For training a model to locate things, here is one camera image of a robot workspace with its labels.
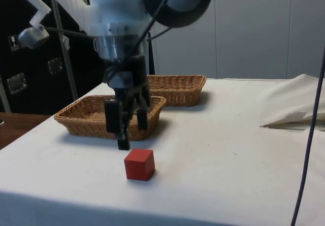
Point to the black cabinet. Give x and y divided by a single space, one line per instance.
30 89

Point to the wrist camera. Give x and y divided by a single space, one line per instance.
33 36

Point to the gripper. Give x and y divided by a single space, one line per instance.
138 68

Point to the wicker basket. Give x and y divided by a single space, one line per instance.
175 86
83 114

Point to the red cube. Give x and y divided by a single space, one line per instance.
138 166

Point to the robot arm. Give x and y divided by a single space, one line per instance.
114 5

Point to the pale locker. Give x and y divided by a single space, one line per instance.
254 33
188 53
307 33

